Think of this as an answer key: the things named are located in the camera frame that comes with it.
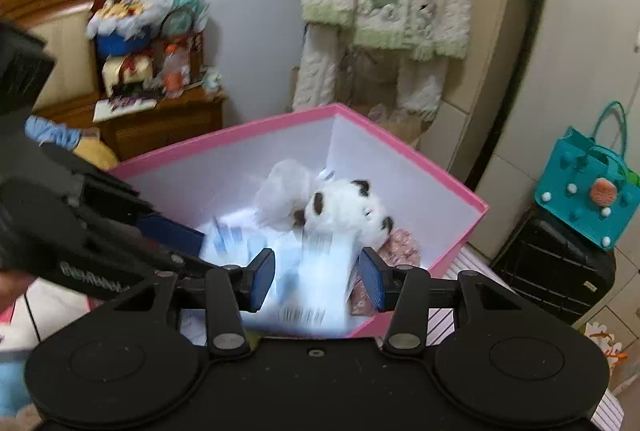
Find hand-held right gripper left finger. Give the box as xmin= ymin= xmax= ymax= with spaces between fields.
xmin=102 ymin=248 xmax=277 ymax=359

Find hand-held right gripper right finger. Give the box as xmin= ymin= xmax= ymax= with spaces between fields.
xmin=359 ymin=247 xmax=526 ymax=357

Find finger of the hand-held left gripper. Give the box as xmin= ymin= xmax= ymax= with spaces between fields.
xmin=52 ymin=225 xmax=222 ymax=300
xmin=82 ymin=171 xmax=206 ymax=258

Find pink floral cloth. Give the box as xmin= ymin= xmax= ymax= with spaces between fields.
xmin=350 ymin=228 xmax=421 ymax=317

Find blue white mask packet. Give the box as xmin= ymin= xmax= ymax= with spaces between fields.
xmin=200 ymin=216 xmax=261 ymax=272

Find white wet wipes pack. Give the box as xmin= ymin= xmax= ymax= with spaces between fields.
xmin=272 ymin=231 xmax=361 ymax=327

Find panda plush toy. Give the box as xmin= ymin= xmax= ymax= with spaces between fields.
xmin=295 ymin=178 xmax=396 ymax=252

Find white mesh bath puff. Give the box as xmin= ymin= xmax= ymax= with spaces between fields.
xmin=255 ymin=160 xmax=321 ymax=227

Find pink storage box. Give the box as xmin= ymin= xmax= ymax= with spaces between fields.
xmin=107 ymin=104 xmax=488 ymax=339

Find person's left hand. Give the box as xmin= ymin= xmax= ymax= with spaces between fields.
xmin=0 ymin=273 xmax=37 ymax=309

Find light blue cloth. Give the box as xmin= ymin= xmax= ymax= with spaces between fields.
xmin=25 ymin=116 xmax=83 ymax=149

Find yellow plush toy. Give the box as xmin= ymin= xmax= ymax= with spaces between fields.
xmin=75 ymin=136 xmax=121 ymax=172

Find striped tablecloth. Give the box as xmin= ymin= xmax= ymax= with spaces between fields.
xmin=425 ymin=246 xmax=626 ymax=431

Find wooden nightstand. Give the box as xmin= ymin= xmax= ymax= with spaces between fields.
xmin=92 ymin=86 xmax=228 ymax=162

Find white printed blanket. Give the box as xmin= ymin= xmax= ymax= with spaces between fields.
xmin=0 ymin=281 xmax=106 ymax=431

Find patterned notebook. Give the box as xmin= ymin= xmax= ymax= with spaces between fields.
xmin=92 ymin=96 xmax=161 ymax=122

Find cream gift box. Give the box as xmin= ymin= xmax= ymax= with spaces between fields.
xmin=101 ymin=54 xmax=156 ymax=94

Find orange label plastic bottle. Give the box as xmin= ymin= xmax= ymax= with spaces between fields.
xmin=162 ymin=42 xmax=192 ymax=98

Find small teal white packet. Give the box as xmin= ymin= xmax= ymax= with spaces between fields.
xmin=200 ymin=68 xmax=223 ymax=92

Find black suitcase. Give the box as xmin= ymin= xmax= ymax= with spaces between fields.
xmin=490 ymin=206 xmax=617 ymax=324

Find brown woven handbag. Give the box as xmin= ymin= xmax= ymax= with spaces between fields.
xmin=155 ymin=8 xmax=206 ymax=77

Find fluffy white pajama pants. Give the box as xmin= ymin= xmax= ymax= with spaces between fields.
xmin=291 ymin=24 xmax=448 ymax=124

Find teal tote bag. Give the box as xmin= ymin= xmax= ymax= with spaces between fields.
xmin=534 ymin=101 xmax=640 ymax=252

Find teal tissue pack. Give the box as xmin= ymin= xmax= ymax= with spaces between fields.
xmin=160 ymin=0 xmax=211 ymax=32

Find colourful gift bag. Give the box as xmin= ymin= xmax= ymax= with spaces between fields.
xmin=582 ymin=321 xmax=631 ymax=392

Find tan wardrobe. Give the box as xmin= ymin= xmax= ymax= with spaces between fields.
xmin=415 ymin=0 xmax=543 ymax=184

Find beige wardrobe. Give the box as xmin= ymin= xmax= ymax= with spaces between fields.
xmin=475 ymin=0 xmax=640 ymax=362

